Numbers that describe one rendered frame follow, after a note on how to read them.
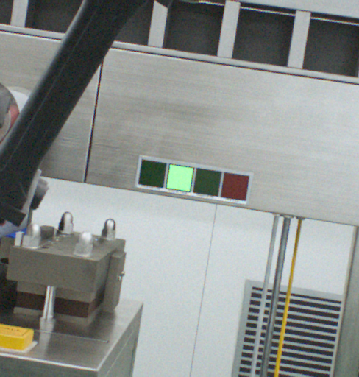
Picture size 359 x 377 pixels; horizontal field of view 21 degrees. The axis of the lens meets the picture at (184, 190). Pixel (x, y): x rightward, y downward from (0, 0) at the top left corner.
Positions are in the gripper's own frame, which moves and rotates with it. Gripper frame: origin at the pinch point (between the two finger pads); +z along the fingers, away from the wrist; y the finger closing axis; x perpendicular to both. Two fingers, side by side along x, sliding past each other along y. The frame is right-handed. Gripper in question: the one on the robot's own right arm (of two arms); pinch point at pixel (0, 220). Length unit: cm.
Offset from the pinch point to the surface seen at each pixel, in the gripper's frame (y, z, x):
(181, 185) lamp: 30.5, 20.9, 23.9
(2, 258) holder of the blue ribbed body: 1.6, 2.4, -6.3
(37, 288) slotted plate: 8.8, 5.5, -9.9
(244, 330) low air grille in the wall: 55, 259, 77
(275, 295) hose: 55, 46, 12
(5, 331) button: 9.9, -16.1, -25.7
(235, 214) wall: 43, 233, 123
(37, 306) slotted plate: 9.3, 7.5, -12.8
